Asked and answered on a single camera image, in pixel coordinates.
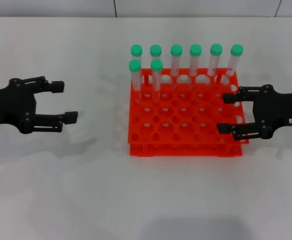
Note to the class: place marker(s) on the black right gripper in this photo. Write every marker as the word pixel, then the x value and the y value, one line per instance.
pixel 281 110

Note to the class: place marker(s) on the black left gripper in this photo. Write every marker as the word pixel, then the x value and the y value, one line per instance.
pixel 11 107

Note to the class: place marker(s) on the clear green-capped test tube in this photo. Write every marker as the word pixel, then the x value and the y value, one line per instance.
pixel 236 50
pixel 136 50
pixel 195 50
pixel 134 65
pixel 156 65
pixel 216 49
pixel 156 50
pixel 176 50

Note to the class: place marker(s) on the orange test tube rack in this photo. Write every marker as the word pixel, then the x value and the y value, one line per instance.
pixel 183 117

